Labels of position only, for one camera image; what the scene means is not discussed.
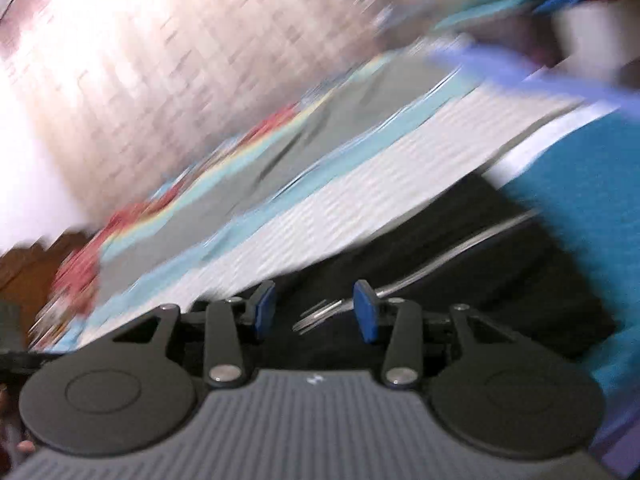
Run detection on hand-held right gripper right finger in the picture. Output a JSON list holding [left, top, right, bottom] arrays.
[[352, 280, 507, 391]]

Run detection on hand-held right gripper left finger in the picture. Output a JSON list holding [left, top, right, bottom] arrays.
[[112, 280, 277, 389]]

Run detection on black pants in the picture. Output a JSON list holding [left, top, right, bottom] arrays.
[[180, 172, 619, 376]]

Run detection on brown wooden furniture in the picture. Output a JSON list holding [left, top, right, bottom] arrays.
[[0, 229, 98, 313]]

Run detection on blue patterned bedsheet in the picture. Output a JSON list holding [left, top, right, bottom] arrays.
[[27, 0, 640, 413]]

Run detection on pale purple strip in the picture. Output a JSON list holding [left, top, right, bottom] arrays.
[[429, 42, 638, 110]]

